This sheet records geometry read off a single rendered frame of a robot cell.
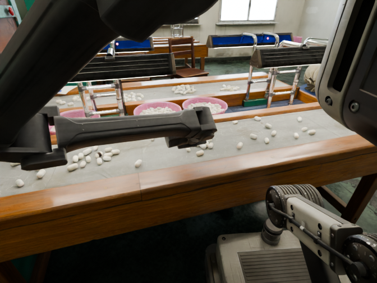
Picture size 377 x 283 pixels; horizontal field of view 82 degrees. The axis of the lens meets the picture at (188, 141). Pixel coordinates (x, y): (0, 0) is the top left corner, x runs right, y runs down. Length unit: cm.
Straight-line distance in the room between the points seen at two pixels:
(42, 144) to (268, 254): 81
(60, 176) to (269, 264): 81
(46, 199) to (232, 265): 65
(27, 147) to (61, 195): 38
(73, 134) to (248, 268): 72
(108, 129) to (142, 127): 7
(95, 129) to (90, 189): 35
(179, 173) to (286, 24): 671
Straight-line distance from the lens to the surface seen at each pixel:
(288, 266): 96
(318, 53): 119
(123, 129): 47
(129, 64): 85
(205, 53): 378
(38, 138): 45
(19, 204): 83
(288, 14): 724
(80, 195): 76
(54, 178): 91
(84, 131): 45
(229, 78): 188
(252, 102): 158
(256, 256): 94
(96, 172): 88
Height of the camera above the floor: 126
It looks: 32 degrees down
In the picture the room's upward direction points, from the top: straight up
